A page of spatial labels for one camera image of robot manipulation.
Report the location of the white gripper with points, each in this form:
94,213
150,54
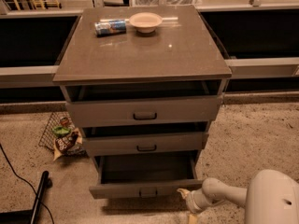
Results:
193,202

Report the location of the grey bottom drawer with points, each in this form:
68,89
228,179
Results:
145,175

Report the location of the grey drawer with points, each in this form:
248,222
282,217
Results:
145,175
146,138
143,103

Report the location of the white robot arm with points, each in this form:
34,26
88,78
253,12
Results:
270,198

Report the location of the grey middle drawer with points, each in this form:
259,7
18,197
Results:
146,138

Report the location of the grey drawer cabinet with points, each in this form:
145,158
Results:
180,49

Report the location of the grey top drawer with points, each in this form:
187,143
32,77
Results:
143,103

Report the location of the brown snack bag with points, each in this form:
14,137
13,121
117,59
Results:
66,145

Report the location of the green snack item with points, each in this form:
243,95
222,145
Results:
60,131

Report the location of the small red can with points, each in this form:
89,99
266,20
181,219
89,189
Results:
64,121

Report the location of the white bowl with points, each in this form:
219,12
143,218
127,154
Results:
145,22

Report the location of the blue drink can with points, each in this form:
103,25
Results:
106,28

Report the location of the black wire basket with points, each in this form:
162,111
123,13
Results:
47,138

